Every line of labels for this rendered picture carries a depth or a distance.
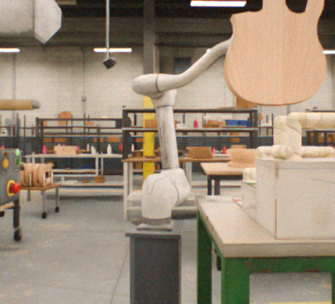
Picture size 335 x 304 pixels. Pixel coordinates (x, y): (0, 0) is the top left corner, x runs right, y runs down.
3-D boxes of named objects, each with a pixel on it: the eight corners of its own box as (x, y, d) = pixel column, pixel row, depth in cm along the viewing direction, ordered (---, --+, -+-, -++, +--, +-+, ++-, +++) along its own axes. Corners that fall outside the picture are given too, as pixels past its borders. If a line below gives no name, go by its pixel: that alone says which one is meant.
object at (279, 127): (276, 159, 74) (276, 121, 74) (271, 158, 77) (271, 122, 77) (289, 159, 74) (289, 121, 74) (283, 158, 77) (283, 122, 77)
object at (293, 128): (289, 160, 66) (289, 119, 66) (283, 160, 69) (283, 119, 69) (303, 160, 66) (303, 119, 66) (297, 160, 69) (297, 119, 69)
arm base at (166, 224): (136, 220, 168) (136, 211, 168) (175, 222, 166) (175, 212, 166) (128, 230, 150) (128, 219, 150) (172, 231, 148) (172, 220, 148)
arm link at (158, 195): (135, 216, 155) (135, 175, 155) (153, 210, 171) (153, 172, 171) (162, 220, 147) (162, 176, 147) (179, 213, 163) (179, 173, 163)
